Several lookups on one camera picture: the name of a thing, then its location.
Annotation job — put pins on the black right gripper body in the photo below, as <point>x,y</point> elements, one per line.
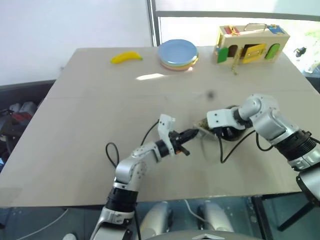
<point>231,133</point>

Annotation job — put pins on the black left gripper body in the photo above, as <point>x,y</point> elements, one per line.
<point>178,141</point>

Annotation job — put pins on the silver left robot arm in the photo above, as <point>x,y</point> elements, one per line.
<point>130,170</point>

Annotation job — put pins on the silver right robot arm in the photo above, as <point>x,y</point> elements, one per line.
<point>270,122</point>

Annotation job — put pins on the pink plate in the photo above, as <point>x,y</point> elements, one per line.
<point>176,69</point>

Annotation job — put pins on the yellow plate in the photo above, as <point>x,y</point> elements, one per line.
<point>194,62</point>

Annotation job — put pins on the silver robot right leg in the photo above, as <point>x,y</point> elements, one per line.
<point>216,216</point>

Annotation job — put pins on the silver robot leg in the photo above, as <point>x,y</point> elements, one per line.
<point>156,217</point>
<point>216,216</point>

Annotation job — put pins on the silver robot left leg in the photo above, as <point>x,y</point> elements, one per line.
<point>156,217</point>

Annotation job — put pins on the green plate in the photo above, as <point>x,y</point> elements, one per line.
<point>197,55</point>

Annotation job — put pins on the blue plate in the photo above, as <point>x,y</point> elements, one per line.
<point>177,51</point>

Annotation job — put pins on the grey robot torso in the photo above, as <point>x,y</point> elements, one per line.
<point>200,235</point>

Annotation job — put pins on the wooden lock box toy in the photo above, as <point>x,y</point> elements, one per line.
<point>252,41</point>

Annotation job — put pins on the yellow toy banana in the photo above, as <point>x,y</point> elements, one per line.
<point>126,57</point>

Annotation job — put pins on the small black device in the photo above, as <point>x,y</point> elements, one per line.
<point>300,51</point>

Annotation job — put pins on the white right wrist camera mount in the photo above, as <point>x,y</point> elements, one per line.
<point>221,117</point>

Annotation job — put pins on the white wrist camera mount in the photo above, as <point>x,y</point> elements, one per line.
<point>221,117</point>
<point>165,125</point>

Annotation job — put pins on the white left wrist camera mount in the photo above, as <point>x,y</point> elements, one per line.
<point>165,125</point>

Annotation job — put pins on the black table frame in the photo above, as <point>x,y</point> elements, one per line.
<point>265,217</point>

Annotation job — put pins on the grey window frame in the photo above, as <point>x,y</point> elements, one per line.
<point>153,25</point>

